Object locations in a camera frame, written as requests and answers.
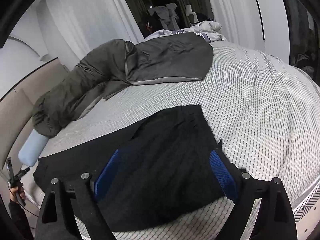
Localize glass door wardrobe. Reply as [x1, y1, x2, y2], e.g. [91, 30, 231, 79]
[283, 0, 319, 84]

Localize black pants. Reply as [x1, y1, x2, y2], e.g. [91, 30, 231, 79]
[32, 104, 226, 233]

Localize white office chair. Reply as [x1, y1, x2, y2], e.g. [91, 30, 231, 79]
[185, 4, 199, 25]

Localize white honeycomb mattress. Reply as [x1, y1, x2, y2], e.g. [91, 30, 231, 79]
[19, 39, 320, 240]

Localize white crumpled bedsheet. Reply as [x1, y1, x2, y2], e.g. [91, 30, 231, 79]
[144, 21, 226, 43]

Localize beige upholstered headboard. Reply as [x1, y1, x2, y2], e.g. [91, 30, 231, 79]
[1, 58, 69, 180]

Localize person's left hand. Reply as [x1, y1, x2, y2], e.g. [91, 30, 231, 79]
[9, 183, 26, 203]

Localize dark grey duvet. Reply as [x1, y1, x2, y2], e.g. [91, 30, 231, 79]
[33, 32, 213, 138]

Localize light blue pillow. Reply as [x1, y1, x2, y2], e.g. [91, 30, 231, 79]
[18, 129, 49, 167]

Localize black cable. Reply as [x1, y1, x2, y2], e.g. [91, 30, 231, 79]
[15, 192, 40, 218]

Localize white sheer curtain left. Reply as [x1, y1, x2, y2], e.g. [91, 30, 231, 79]
[36, 0, 144, 70]

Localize clothes pile on rack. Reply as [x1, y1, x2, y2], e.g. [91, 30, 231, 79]
[148, 3, 180, 31]

